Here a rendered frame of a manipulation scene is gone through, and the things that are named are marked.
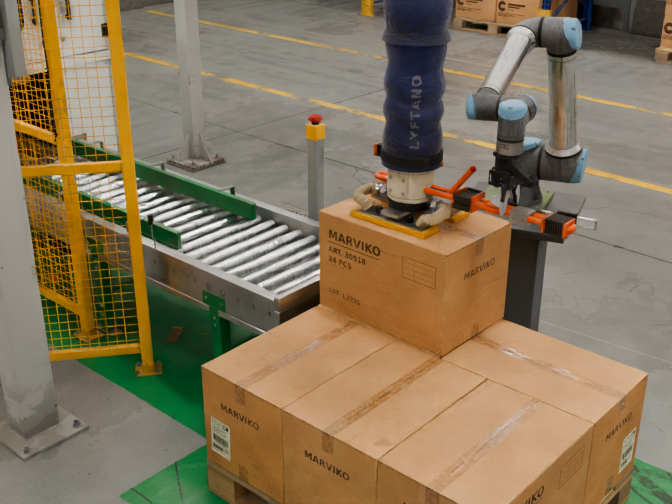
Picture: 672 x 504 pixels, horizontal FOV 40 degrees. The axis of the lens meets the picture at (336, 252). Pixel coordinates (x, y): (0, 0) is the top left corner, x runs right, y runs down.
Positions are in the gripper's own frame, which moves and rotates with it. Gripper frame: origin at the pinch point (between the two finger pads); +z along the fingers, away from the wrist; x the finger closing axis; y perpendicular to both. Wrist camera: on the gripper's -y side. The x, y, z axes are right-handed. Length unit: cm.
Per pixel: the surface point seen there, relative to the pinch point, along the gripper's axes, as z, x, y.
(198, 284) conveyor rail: 57, 35, 125
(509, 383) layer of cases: 53, 19, -17
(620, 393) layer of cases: 53, 0, -47
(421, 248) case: 13.9, 20.2, 21.6
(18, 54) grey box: -47, 92, 143
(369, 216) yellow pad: 11, 15, 49
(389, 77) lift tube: -40, 11, 44
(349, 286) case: 40, 19, 55
